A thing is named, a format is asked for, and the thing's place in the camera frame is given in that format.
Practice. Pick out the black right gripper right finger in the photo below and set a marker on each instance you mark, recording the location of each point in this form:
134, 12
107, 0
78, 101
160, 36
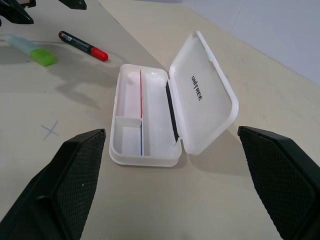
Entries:
282, 185

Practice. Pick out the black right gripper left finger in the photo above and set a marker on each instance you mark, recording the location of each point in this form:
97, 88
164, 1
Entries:
62, 190

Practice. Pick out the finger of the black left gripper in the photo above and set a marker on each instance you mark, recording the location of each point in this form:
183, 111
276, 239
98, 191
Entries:
73, 3
13, 11

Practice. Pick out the white plastic box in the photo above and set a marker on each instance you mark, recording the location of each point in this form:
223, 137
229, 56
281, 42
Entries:
155, 112

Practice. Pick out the black marker with red cap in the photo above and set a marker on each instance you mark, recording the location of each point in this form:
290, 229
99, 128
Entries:
80, 45

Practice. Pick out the translucent highlighter with green cap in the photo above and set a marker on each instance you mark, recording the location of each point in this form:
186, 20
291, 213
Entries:
40, 56

